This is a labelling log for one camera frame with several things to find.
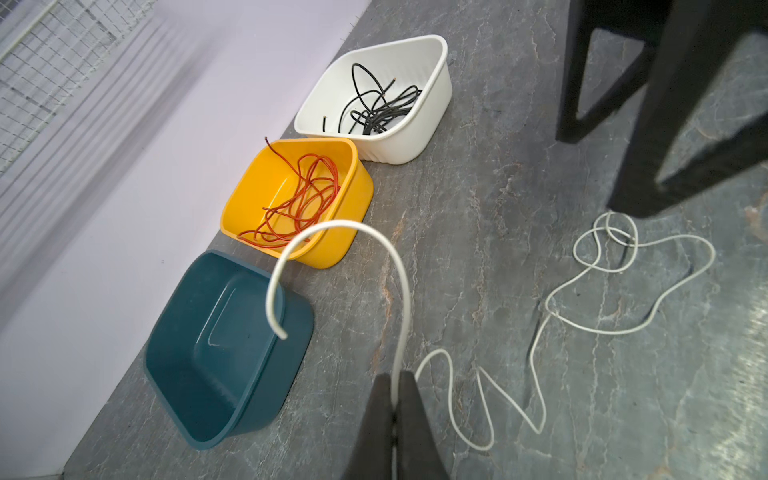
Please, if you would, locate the long white wire basket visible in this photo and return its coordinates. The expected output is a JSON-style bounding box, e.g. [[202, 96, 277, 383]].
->
[[1, 0, 155, 172]]

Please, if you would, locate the yellow plastic bin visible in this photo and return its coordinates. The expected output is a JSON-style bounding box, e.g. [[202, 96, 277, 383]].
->
[[220, 137, 374, 258]]

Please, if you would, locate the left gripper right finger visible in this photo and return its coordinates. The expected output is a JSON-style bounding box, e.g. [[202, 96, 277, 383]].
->
[[397, 371, 449, 480]]

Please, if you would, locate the white cable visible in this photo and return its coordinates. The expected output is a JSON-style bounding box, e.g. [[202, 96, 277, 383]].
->
[[265, 211, 717, 452]]

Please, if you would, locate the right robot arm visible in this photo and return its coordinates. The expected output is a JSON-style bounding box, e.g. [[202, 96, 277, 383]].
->
[[556, 1, 767, 218]]

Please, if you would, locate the black cable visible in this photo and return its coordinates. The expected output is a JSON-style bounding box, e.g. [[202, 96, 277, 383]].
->
[[322, 62, 424, 136]]

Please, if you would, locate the teal plastic bin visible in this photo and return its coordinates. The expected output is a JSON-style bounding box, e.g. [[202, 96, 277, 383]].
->
[[144, 250, 315, 450]]

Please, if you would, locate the white plastic bin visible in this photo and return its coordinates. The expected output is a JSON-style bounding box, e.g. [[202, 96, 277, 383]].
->
[[294, 34, 453, 165]]

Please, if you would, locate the red cable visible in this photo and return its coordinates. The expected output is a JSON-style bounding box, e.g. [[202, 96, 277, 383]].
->
[[238, 136, 341, 250]]

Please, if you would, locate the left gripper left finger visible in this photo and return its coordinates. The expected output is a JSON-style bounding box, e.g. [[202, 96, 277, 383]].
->
[[342, 374, 394, 480]]

